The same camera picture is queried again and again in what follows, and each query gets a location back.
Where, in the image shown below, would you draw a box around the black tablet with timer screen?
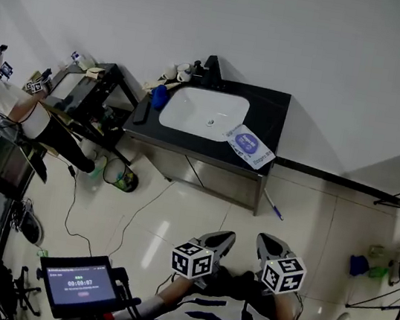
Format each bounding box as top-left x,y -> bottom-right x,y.
31,245 -> 148,320

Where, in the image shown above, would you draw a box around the blue and white packet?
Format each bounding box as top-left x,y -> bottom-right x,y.
219,121 -> 281,174

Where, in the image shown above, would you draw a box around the beige brush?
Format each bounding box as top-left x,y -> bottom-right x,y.
143,74 -> 180,97

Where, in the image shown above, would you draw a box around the black floor cable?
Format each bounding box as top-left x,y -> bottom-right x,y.
54,163 -> 108,257

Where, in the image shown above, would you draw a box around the white spray bottle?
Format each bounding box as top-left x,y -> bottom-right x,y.
69,49 -> 91,68

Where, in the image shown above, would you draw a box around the black faucet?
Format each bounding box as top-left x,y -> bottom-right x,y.
200,53 -> 225,90

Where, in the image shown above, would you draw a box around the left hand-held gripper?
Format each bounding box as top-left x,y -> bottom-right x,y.
167,222 -> 238,293

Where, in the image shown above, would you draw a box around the grey vanity cabinet black countertop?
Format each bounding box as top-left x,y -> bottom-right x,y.
111,65 -> 294,220

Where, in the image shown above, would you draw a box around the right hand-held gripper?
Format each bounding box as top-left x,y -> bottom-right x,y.
248,232 -> 313,303

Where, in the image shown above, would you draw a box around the person's left forearm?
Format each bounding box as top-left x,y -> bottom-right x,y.
136,269 -> 201,320

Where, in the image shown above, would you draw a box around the white sink basin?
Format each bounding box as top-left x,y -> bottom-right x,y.
155,82 -> 253,147

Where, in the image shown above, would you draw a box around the person's black trousers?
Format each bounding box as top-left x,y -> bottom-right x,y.
213,265 -> 270,307

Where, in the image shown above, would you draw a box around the person's right forearm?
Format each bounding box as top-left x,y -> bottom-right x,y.
270,289 -> 317,320

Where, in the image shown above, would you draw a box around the black phone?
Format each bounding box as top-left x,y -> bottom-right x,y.
131,98 -> 152,127

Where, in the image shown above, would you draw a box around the blue bag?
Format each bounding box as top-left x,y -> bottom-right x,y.
346,252 -> 372,279

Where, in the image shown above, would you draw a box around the black waste bin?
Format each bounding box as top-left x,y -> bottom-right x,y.
100,160 -> 142,195

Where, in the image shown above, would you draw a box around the black and white shoe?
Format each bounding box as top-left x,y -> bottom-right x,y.
15,197 -> 51,247

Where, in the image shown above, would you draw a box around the black soap dispenser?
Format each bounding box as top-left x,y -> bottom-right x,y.
192,59 -> 206,78

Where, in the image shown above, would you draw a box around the white cup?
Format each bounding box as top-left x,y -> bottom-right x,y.
161,62 -> 181,82
174,62 -> 196,84

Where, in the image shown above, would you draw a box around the black metal rack table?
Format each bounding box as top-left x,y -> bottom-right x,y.
33,52 -> 146,166

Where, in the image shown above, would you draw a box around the blue and white pen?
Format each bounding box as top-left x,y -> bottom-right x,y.
259,188 -> 289,222

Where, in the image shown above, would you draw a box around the blue cloth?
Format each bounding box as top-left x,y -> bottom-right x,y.
149,83 -> 170,111

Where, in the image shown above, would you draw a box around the green bottle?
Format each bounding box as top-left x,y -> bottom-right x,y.
367,263 -> 392,282

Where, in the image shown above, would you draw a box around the black glass desk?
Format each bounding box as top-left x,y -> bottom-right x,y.
0,130 -> 54,207

